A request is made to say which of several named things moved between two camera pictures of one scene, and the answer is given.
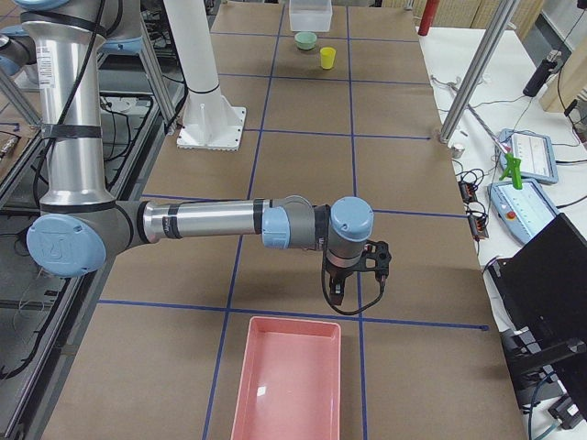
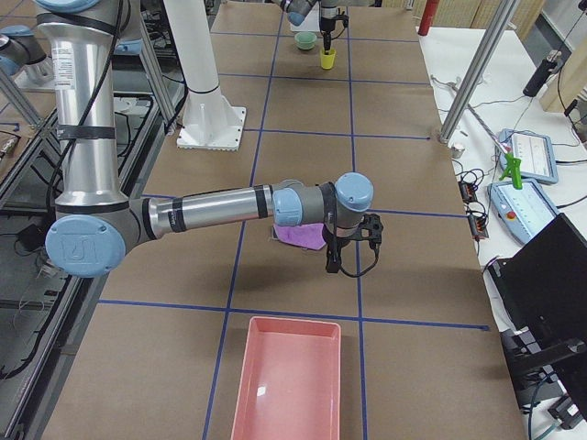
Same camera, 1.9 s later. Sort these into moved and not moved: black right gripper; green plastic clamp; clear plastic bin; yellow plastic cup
Moved: black right gripper
Not moved: yellow plastic cup; green plastic clamp; clear plastic bin
